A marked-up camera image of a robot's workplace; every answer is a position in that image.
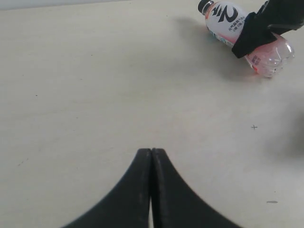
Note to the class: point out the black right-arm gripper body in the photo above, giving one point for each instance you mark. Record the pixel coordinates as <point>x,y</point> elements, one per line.
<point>281,16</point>

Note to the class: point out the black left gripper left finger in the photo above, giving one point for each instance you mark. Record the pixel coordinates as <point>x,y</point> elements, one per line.
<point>127,204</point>

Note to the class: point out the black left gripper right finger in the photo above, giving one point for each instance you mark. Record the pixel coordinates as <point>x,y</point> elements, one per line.
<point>175,204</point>

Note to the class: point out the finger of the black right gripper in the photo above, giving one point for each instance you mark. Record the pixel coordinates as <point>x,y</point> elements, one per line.
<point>255,33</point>

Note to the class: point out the pink peach drink bottle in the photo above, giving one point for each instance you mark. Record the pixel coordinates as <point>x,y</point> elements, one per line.
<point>225,21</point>

